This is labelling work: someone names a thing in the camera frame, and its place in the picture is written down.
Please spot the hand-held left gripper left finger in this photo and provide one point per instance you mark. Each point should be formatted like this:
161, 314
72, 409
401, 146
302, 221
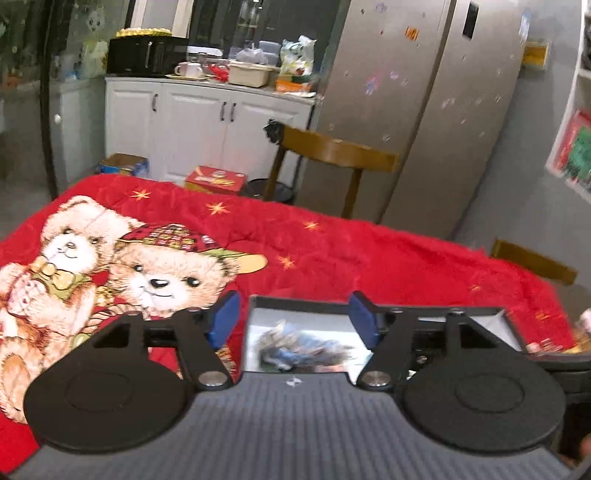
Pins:
225, 321

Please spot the green and red poster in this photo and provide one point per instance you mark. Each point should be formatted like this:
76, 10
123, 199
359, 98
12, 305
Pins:
577, 152

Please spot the white plastic bag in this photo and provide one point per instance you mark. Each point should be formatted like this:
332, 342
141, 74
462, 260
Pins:
251, 54

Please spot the black shallow box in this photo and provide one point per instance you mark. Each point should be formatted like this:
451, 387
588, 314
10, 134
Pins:
295, 316

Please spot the wooden chair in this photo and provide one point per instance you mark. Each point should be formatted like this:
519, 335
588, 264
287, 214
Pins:
332, 150
531, 263

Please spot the red bear printed blanket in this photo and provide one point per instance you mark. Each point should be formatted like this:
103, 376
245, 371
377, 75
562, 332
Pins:
323, 249

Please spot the dark kitchen window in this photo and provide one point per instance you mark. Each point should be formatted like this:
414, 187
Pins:
217, 23

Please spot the black and white scrunchie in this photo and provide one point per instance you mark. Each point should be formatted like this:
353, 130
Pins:
300, 348

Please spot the pink tissue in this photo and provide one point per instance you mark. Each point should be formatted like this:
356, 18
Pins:
586, 321

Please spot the yellow items on microwave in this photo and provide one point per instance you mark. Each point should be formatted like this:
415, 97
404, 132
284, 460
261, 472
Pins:
143, 32

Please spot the orange box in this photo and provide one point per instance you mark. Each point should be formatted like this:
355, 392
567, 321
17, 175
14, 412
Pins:
293, 85

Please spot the colourful snack bag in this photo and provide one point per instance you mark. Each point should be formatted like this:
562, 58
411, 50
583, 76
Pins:
298, 55

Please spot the cream plastic basin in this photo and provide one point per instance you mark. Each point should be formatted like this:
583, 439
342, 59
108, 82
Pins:
249, 74

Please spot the white kitchen cabinet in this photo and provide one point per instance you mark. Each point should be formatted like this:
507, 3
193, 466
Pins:
194, 124

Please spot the white mug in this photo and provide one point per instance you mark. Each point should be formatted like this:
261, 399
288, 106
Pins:
189, 70

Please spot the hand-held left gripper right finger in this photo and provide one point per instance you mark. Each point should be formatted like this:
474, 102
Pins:
364, 323

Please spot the blue cardboard box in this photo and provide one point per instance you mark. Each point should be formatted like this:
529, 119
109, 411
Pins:
122, 165

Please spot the glass sliding door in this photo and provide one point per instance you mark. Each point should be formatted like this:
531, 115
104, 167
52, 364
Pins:
23, 55

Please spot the silver refrigerator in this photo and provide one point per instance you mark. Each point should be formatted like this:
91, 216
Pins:
415, 92

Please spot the yellow wall box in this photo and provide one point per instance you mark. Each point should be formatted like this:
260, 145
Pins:
535, 56

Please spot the black microwave oven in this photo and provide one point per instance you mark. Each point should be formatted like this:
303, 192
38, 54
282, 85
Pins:
143, 56

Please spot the black trash bin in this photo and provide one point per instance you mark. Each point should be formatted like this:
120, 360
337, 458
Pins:
272, 189

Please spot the red cardboard box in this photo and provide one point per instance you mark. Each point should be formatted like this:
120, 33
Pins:
214, 181

